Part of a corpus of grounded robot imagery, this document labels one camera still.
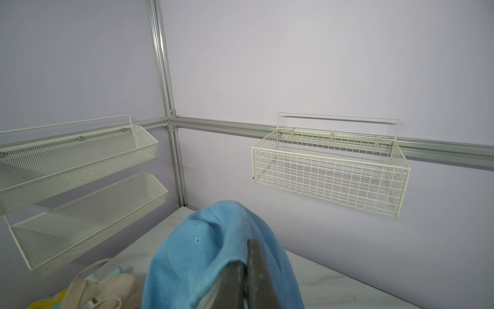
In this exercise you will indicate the aluminium frame rails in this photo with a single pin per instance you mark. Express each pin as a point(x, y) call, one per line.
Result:
point(219, 68)

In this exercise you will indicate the beige baseball cap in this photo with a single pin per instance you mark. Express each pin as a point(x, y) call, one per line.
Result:
point(120, 291)

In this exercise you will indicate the white mesh two-tier shelf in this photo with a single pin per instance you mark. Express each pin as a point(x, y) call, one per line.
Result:
point(66, 188)

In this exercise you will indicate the white wire wall basket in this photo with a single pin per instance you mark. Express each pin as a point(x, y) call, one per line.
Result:
point(358, 170)

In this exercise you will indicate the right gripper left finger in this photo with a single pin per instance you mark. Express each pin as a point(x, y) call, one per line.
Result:
point(228, 290)

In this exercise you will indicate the yellow object behind arm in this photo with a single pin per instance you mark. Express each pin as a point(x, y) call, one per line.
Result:
point(52, 302)

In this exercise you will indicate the light blue brush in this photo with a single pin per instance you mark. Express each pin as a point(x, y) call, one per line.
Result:
point(104, 274)

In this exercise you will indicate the light blue baseball cap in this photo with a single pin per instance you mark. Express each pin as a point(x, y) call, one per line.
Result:
point(186, 266)

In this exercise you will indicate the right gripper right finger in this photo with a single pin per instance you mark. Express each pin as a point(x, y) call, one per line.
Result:
point(260, 289)

